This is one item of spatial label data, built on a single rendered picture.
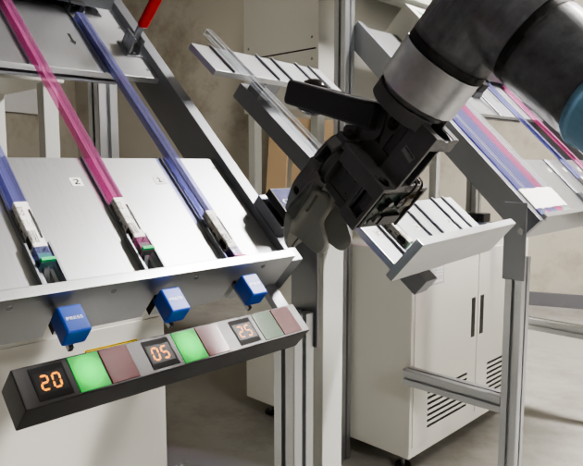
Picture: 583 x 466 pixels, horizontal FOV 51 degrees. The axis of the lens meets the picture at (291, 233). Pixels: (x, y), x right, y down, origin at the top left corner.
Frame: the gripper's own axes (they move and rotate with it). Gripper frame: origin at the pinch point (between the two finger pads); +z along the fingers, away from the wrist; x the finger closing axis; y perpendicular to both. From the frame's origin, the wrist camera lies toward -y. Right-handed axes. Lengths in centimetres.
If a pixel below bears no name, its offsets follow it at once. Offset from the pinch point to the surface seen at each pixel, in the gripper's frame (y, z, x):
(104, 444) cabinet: -4, 54, -2
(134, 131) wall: -285, 224, 202
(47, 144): -61, 42, 6
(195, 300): -2.3, 13.8, -4.7
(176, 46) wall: -300, 157, 216
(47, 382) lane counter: 4.6, 10.8, -25.5
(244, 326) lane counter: 4.1, 10.8, -2.9
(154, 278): -2.3, 7.9, -12.8
